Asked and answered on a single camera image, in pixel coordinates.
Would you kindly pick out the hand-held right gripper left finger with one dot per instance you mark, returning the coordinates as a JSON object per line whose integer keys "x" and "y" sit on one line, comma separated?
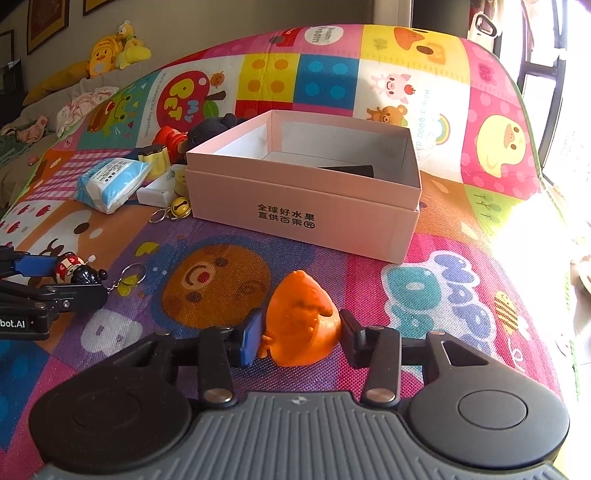
{"x": 253, "y": 339}

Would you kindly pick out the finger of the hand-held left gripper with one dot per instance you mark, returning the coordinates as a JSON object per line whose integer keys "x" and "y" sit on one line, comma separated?
{"x": 69, "y": 300}
{"x": 37, "y": 265}

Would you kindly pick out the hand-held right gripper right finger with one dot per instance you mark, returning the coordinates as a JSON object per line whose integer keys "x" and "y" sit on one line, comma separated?
{"x": 353, "y": 339}

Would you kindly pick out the orange plastic toy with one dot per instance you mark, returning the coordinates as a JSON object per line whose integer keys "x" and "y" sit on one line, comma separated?
{"x": 298, "y": 318}

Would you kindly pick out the blue white tissue pack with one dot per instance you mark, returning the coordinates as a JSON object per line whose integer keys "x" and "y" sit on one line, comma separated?
{"x": 113, "y": 182}

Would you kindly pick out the pink cardboard box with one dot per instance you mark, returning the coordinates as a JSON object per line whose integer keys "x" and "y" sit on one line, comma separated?
{"x": 300, "y": 207}

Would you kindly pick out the yellow toy with black top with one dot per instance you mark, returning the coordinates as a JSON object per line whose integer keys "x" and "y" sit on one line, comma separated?
{"x": 154, "y": 161}

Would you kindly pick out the red plastic toy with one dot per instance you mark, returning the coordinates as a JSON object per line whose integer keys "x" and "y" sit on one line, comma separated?
{"x": 171, "y": 138}

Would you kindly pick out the black cat plush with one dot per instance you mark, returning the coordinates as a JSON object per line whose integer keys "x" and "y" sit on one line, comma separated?
{"x": 212, "y": 129}

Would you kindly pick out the green cloth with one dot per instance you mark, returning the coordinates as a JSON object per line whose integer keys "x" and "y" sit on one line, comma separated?
{"x": 7, "y": 152}

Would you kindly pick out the pink cloth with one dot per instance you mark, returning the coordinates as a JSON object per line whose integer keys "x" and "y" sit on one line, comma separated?
{"x": 32, "y": 131}

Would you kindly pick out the grey sofa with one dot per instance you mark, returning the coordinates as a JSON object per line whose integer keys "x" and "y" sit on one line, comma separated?
{"x": 27, "y": 113}

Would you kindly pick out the pile of light clothes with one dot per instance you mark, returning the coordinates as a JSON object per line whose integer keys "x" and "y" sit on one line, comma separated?
{"x": 83, "y": 104}

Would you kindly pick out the long yellow pillow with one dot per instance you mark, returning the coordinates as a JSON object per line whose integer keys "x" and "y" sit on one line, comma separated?
{"x": 51, "y": 83}

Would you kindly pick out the dark furniture panel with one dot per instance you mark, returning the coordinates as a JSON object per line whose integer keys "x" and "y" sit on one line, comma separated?
{"x": 11, "y": 83}

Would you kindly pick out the yellow striped duck plush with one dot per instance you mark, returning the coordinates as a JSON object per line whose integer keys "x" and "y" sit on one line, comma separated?
{"x": 104, "y": 55}

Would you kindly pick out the pale yellow plush toy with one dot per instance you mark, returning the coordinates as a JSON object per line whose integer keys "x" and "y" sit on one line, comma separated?
{"x": 134, "y": 54}

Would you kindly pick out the small yellow plush toy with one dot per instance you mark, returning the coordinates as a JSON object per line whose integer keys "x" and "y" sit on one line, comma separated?
{"x": 124, "y": 32}

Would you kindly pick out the colourful cartoon play mat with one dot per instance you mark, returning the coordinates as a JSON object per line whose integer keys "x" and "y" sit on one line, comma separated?
{"x": 332, "y": 78}

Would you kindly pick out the small framed wall picture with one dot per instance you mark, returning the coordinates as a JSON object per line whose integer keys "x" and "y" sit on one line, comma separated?
{"x": 7, "y": 46}

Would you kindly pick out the narrow framed wall picture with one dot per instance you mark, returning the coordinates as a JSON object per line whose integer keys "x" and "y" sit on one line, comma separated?
{"x": 46, "y": 18}

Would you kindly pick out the wide framed wall picture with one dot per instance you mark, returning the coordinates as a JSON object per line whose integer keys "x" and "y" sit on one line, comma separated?
{"x": 97, "y": 4}

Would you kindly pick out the black window frame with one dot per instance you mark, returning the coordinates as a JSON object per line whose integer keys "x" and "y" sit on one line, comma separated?
{"x": 531, "y": 69}

